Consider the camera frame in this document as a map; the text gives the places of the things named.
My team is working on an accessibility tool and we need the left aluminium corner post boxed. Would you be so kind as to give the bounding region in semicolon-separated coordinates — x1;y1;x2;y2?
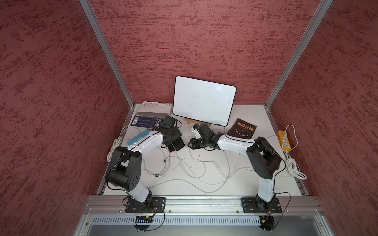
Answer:
79;0;135;109

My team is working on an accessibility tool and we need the orange power strip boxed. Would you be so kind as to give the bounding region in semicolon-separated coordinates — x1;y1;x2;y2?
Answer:
277;130;292;152

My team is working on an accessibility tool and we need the right aluminium corner post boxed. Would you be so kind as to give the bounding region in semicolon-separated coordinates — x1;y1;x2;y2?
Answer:
265;0;333;110

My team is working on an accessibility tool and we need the aluminium front rail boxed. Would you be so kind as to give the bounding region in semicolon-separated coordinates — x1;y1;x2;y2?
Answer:
84;194;324;216

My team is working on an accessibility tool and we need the white board with black frame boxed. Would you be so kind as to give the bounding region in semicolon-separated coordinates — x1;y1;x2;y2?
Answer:
172;76;237;127

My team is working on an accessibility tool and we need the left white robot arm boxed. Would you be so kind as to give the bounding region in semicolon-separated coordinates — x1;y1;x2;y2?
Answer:
105;126;185;210

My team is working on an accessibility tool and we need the purple and grey booklet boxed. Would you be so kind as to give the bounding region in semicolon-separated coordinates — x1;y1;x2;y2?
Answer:
130;101;172;129

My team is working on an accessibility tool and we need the white charging cable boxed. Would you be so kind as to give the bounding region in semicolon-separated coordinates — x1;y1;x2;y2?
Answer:
165;147;225;189
177;134;284;196
138;141;184;189

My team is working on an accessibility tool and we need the teal flat card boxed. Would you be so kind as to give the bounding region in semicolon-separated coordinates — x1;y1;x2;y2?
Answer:
127;129;150;146

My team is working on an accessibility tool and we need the white power strip cord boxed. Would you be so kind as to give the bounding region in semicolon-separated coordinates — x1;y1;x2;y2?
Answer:
284;124;308;181

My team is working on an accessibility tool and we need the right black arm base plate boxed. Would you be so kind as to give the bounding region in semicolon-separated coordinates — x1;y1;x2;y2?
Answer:
241;196;283;214

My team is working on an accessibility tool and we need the phone with pink case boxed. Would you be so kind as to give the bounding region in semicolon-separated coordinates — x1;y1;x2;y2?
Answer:
167;143;176;152

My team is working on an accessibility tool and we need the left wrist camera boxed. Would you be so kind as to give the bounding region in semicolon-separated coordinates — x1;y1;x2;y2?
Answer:
160;116;177;129

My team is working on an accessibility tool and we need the wooden board stand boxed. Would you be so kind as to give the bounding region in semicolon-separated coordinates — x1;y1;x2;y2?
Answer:
185;118;211;127

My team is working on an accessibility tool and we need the white coiled cable left edge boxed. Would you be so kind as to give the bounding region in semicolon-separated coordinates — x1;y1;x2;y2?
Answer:
106;126;139;163

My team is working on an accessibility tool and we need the aluminium corner post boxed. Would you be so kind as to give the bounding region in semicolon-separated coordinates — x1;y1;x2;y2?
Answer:
265;0;333;110
79;0;135;109

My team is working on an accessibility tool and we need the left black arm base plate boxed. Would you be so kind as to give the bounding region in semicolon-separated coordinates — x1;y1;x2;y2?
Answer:
123;197;166;213

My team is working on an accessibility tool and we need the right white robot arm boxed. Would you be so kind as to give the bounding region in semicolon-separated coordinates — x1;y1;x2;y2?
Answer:
188;124;282;208

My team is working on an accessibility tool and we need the phone with white case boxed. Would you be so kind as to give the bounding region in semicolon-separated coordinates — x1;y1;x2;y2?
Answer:
171;138;185;151

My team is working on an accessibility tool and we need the dark brown book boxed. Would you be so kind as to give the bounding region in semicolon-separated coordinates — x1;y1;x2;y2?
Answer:
227;119;257;140

